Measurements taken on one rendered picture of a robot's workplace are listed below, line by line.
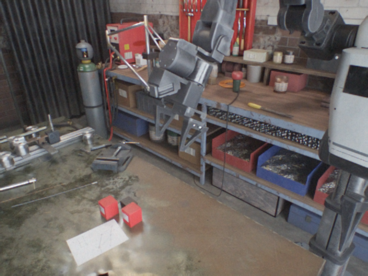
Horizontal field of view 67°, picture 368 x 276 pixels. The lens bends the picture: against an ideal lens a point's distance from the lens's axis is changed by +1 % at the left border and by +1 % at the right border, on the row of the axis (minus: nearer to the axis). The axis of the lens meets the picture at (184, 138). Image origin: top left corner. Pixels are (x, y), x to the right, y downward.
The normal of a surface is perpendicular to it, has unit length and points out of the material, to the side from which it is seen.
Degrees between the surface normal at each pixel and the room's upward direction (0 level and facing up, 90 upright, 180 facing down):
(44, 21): 91
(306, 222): 90
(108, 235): 0
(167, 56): 60
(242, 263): 0
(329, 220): 90
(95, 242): 0
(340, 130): 90
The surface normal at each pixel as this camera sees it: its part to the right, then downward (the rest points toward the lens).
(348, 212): -0.77, 0.15
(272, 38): -0.68, 0.34
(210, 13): -0.73, -0.06
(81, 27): 0.00, 0.45
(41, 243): 0.00, -0.89
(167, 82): 0.63, 0.35
